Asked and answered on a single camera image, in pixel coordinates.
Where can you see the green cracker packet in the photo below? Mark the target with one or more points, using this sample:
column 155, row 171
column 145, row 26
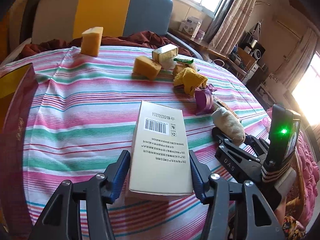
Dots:
column 183, row 61

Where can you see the tricolour headboard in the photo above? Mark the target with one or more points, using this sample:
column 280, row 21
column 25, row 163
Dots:
column 68, row 19

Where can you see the yellow sponge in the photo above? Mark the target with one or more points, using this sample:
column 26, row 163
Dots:
column 146, row 67
column 177, row 69
column 91, row 41

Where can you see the small green cream box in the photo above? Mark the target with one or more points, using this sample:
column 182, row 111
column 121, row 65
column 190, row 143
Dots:
column 165, row 53

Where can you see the wooden desk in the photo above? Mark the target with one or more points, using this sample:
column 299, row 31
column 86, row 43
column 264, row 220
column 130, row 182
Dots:
column 203, row 47

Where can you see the gold tin box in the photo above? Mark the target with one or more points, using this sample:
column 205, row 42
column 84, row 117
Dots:
column 17, row 91

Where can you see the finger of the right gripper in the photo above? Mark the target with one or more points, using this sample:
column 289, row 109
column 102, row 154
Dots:
column 226, row 142
column 259, row 146

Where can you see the beige sock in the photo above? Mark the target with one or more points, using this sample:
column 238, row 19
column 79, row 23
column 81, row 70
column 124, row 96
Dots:
column 224, row 120

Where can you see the maroon blanket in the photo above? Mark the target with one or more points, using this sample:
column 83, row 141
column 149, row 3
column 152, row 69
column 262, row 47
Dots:
column 144, row 39

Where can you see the cream barcode box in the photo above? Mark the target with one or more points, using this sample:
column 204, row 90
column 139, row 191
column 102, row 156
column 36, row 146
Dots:
column 160, row 165

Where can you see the black rolled mat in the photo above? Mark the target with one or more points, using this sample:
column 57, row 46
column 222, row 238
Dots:
column 28, row 19

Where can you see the black phone on gripper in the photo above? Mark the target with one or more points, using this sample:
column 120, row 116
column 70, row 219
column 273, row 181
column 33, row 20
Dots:
column 283, row 135

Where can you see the white appliance box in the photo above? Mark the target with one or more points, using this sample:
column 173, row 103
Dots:
column 190, row 26

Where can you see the striped bed sheet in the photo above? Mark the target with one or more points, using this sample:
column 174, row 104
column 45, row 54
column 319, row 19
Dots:
column 89, row 143

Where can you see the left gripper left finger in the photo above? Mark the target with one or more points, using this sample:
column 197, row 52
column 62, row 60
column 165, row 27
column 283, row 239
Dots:
column 60, row 218

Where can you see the yellow cloth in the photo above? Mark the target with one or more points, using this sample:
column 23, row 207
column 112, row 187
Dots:
column 190, row 80

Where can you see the purple snack packet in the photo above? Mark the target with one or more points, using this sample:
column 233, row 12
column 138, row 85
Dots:
column 204, row 100

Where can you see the pink curtain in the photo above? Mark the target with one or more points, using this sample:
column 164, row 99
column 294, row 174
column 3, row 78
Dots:
column 232, row 27

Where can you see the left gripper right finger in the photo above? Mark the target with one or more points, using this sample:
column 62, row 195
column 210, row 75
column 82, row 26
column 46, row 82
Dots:
column 240, row 209

